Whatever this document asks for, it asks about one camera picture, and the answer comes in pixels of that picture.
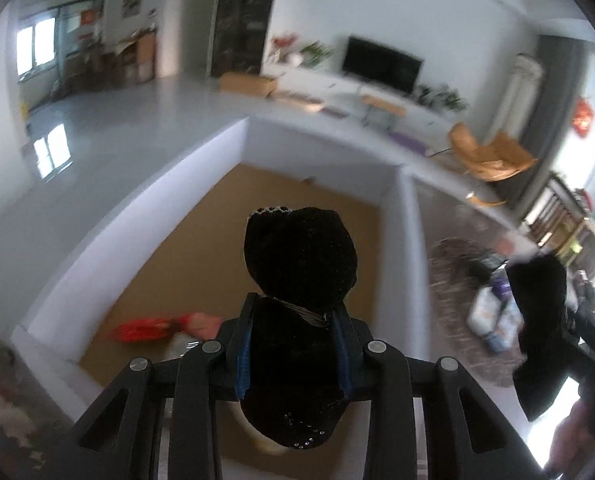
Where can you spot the green potted plant right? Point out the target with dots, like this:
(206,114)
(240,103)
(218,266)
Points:
(442,97)

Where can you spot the dark display cabinet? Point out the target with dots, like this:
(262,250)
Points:
(239,31)

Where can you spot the white standing air conditioner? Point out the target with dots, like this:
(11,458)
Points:
(519,99)

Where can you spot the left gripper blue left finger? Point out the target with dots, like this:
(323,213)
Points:
(118,437)

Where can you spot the orange lounge chair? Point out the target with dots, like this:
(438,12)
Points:
(499,160)

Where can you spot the green potted plant left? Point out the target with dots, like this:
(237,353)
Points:
(315,54)

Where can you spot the white sorting bin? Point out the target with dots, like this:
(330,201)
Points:
(175,246)

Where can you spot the cardboard box on floor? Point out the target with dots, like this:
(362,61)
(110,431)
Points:
(248,84)

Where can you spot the black lace-trimmed pouch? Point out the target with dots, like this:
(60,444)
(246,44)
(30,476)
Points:
(292,379)

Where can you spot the flat screen television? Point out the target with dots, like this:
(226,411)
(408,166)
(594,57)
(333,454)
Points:
(380,64)

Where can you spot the red wall hanging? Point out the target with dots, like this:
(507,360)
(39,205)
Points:
(583,117)

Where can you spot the wooden bench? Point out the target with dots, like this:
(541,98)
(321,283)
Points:
(374,104)

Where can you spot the person's right hand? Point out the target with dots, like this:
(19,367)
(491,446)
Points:
(573,443)

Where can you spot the white tv cabinet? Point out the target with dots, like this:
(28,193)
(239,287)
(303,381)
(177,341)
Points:
(347,93)

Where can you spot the blue white nail cream box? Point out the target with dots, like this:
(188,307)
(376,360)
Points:
(496,321)

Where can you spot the black velvet scrunchie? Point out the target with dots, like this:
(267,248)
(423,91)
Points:
(539,288)

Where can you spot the red flower vase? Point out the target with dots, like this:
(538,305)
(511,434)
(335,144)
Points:
(280,45)

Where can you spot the grey curtain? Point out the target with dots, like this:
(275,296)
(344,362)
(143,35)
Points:
(565,62)

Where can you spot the red paper fan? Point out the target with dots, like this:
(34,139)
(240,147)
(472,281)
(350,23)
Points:
(197,325)

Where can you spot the dark wooden chair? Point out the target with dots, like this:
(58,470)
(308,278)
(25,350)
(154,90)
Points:
(561,222)

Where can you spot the green potted plant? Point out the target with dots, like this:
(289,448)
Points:
(315,54)
(442,97)

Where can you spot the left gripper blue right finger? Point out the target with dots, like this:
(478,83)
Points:
(428,420)

